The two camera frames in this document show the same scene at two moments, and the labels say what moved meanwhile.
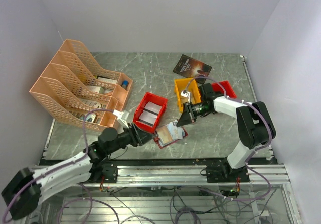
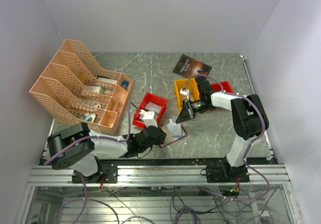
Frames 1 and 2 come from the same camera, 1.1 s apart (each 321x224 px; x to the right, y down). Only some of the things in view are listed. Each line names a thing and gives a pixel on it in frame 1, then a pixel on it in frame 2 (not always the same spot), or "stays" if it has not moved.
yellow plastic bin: (188, 85) stays
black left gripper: (139, 136) -> (161, 137)
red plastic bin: (216, 87) stays
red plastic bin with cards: (150, 111) stays
